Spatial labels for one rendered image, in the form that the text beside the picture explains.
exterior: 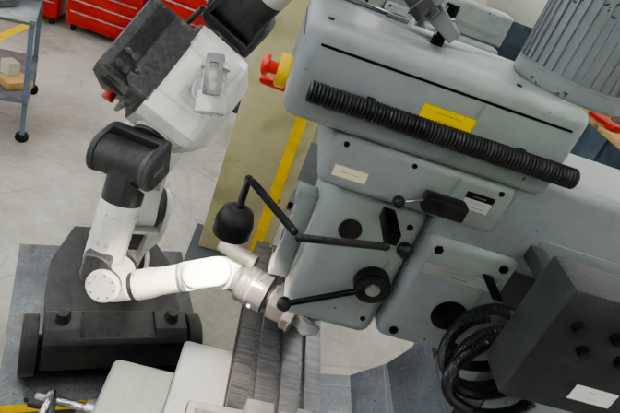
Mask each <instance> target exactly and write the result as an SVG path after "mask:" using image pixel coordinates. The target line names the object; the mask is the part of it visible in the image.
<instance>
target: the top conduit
mask: <svg viewBox="0 0 620 413"><path fill-rule="evenodd" d="M305 100H306V102H308V101H309V102H310V103H314V104H317V106H320V105H321V107H325V108H329V109H330V110H331V109H332V110H333V111H336V112H340V113H344V115H345V114H348V116H351V117H353V116H354V117H355V119H356V118H359V120H361V119H362V120H363V121H366V122H370V124H371V123H373V124H377V126H379V125H380V126H381V127H383V126H384V127H385V128H388V129H391V130H392V131H393V130H395V131H396V132H398V131H399V133H403V134H406V135H407V136H408V135H410V136H413V137H417V139H419V138H420V139H421V140H424V141H427V142H428V143H430V142H431V143H432V144H434V143H435V145H439V146H441V147H442V148H448V149H452V150H453V151H454V150H456V152H459V153H462V154H466V155H467V156H469V155H470V156H471V157H474V158H476V159H480V160H484V161H487V162H490V163H493V164H494V165H498V166H501V167H504V168H508V169H511V170H512V171H517V172H521V173H524V174H525V175H529V176H531V177H534V178H538V179H541V180H542V181H546V182H548V183H554V184H557V185H558V186H562V187H565V188H567V189H572V188H575V187H576V186H577V185H578V183H579V181H580V172H579V170H578V169H575V168H572V167H570V166H567V165H565V164H561V163H558V162H555V161H553V160H550V159H545V158H542V157H541V156H537V155H534V154H531V153H528V152H527V151H526V150H525V149H524V148H521V147H518V148H514V147H511V146H507V145H504V144H501V143H497V142H496V141H494V140H490V139H487V138H483V137H482V136H477V135H474V134H472V133H469V132H466V131H462V130H461V129H460V130H459V129H458V128H455V127H451V126H448V125H447V124H446V125H444V124H441V123H438V122H437V121H435V122H434V121H433V120H430V119H426V118H425V117H424V118H423V117H422V116H421V117H420V116H419V115H415V114H412V113H411V112H410V113H408V112H405V111H404V110H403V111H402V110H401V109H397V108H394V107H393V106H392V107H390V106H389V105H388V106H387V105H386V104H383V103H382V102H381V103H379V102H378V101H377V102H376V99H375V98H372V97H369V96H367V98H364V97H361V96H360V95H359V96H357V95H356V94H354V95H353V94H352V93H349V91H347V92H346V91H345V90H341V89H338V88H334V87H331V86H330V85H328V86H327V85H326V84H324V85H323V84H322V82H321V83H319V82H318V81H317V82H315V81H314V80H312V81H311V83H310V85H309V88H308V90H307V93H306V97H305Z"/></svg>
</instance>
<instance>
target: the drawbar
mask: <svg viewBox="0 0 620 413"><path fill-rule="evenodd" d="M447 6H448V9H447V12H448V14H449V16H450V17H451V18H456V15H457V14H458V12H459V9H460V6H458V5H455V4H453V3H450V2H448V3H447ZM444 41H445V39H444V37H443V36H442V35H441V34H440V33H439V32H437V33H436V35H435V34H434V35H433V37H432V39H431V41H430V43H432V44H433V45H436V46H438V47H442V46H443V43H444Z"/></svg>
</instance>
